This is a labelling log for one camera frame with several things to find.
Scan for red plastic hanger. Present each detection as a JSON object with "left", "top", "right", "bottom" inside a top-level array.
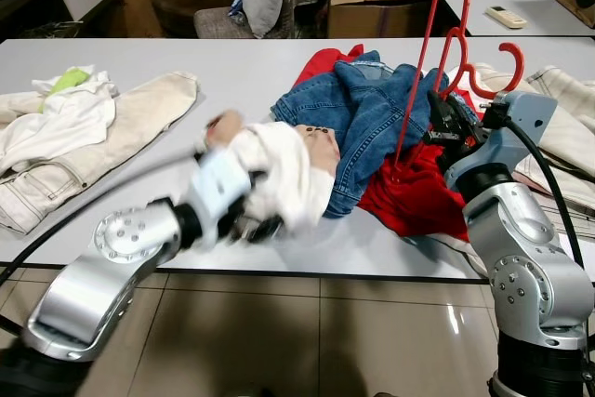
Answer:
[
  {"left": 463, "top": 41, "right": 527, "bottom": 102},
  {"left": 394, "top": 0, "right": 477, "bottom": 170}
]

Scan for white printed shirt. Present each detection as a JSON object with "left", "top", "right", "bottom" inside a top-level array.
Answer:
[{"left": 203, "top": 111, "right": 340, "bottom": 232}]

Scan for red cloth garment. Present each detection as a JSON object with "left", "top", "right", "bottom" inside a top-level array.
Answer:
[{"left": 296, "top": 42, "right": 494, "bottom": 242}]

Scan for blue denim jeans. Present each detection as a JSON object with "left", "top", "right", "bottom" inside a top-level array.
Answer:
[{"left": 270, "top": 49, "right": 449, "bottom": 221}]

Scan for beige trousers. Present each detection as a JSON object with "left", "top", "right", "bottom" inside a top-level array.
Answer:
[{"left": 465, "top": 62, "right": 595, "bottom": 240}]

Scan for white remote control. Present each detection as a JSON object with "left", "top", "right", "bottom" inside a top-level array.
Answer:
[{"left": 485, "top": 5, "right": 529, "bottom": 31}]

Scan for brown cardboard box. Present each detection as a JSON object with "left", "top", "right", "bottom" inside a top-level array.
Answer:
[{"left": 325, "top": 0, "right": 430, "bottom": 39}]

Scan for white garment with green patch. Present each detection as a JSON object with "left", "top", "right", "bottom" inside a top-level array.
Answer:
[{"left": 0, "top": 64, "right": 120, "bottom": 177}]

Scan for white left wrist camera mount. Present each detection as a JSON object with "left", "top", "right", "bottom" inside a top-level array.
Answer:
[{"left": 184, "top": 148, "right": 254, "bottom": 242}]

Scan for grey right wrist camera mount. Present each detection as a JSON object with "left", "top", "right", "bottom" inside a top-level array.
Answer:
[{"left": 444, "top": 90, "right": 561, "bottom": 190}]

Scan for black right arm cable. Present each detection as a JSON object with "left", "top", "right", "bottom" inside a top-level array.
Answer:
[{"left": 483, "top": 104, "right": 588, "bottom": 272}]

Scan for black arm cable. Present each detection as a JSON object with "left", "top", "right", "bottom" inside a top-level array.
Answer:
[
  {"left": 0, "top": 150, "right": 205, "bottom": 288},
  {"left": 483, "top": 104, "right": 588, "bottom": 272}
]

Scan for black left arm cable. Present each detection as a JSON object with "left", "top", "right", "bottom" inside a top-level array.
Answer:
[{"left": 0, "top": 150, "right": 205, "bottom": 288}]

